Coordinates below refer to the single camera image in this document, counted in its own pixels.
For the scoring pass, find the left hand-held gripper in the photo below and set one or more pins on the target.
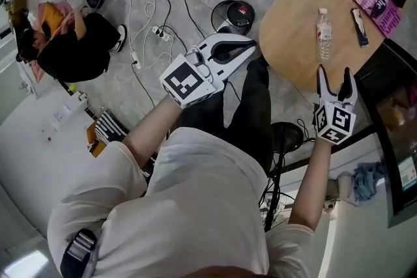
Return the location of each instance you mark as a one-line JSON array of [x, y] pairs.
[[185, 81]]

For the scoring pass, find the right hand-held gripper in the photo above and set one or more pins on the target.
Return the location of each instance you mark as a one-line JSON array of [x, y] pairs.
[[335, 122]]

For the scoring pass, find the black wire waste bin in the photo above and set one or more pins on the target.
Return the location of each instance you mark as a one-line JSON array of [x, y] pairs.
[[221, 9]]

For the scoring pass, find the clear plastic water bottle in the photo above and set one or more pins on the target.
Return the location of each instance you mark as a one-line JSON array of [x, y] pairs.
[[324, 36]]

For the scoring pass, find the black pen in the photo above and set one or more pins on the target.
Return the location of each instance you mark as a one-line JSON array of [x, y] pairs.
[[360, 29]]

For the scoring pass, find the person's right forearm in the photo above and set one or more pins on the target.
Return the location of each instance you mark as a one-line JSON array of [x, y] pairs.
[[312, 179]]

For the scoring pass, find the person's left forearm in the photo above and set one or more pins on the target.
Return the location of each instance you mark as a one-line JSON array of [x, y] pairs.
[[153, 130]]

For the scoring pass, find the red packet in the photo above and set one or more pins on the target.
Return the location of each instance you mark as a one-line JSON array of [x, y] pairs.
[[243, 9]]

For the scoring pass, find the person's black trousers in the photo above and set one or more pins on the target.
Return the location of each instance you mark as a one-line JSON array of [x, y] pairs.
[[251, 114]]

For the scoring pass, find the white power strip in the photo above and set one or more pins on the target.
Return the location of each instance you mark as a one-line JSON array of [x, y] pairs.
[[162, 34]]

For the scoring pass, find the black standing fan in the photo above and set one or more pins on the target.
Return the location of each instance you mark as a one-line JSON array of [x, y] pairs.
[[286, 133]]

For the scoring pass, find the purple book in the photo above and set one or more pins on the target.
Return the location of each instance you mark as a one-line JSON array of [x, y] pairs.
[[378, 6]]

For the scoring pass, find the blue cloth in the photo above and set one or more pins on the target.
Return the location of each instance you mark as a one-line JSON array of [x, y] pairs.
[[368, 182]]

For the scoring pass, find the white cloth roll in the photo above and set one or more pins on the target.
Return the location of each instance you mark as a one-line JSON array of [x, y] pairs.
[[339, 189]]

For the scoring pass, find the black white striped box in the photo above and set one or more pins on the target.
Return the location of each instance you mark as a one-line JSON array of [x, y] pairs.
[[109, 127]]

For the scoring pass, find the person's white shirt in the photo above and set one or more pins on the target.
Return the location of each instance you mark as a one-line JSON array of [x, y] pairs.
[[195, 205]]

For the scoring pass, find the yellow green ball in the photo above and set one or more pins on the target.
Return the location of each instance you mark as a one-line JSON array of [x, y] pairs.
[[73, 87]]

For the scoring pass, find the yellow box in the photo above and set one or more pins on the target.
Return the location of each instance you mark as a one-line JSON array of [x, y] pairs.
[[96, 143]]

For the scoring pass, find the white wall socket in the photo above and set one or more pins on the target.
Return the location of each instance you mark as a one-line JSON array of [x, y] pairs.
[[62, 114]]

